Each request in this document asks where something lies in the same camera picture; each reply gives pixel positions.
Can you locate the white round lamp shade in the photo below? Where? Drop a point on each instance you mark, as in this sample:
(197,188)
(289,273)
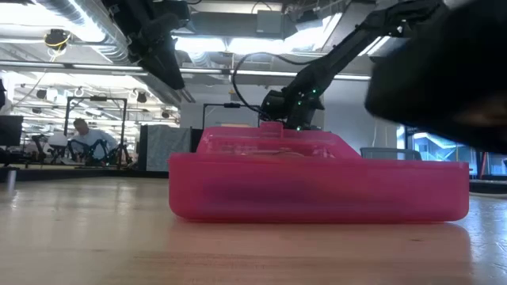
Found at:
(58,139)

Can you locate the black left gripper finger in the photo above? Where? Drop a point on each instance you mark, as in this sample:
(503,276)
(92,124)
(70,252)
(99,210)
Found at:
(173,67)
(162,69)

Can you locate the black frame stand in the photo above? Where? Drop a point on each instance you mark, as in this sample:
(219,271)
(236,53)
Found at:
(95,98)

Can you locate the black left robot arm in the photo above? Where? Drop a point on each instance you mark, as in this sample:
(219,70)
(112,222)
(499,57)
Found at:
(119,16)

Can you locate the large blurred black object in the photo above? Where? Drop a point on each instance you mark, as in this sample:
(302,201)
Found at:
(455,79)

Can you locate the grey ceiling box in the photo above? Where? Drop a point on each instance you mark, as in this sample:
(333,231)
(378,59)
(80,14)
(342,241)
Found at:
(269,21)

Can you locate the grey partition panel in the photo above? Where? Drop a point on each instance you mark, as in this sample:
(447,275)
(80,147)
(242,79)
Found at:
(166,144)

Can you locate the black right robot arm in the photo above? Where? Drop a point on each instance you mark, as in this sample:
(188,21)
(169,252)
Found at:
(344,55)

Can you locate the ceiling light strip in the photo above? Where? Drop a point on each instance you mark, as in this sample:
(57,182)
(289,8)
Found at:
(99,67)

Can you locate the black monitor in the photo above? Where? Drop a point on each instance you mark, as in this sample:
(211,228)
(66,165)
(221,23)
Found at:
(10,130)

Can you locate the silver ventilation duct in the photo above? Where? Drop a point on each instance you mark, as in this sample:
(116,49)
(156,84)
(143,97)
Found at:
(91,35)

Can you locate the black background robot rig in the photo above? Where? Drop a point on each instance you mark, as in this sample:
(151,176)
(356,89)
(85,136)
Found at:
(115,152)

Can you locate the pink translucent supply box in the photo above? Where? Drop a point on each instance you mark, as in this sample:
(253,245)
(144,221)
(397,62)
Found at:
(317,190)

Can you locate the person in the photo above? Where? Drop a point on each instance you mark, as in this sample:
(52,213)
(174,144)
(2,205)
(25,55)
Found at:
(93,138)

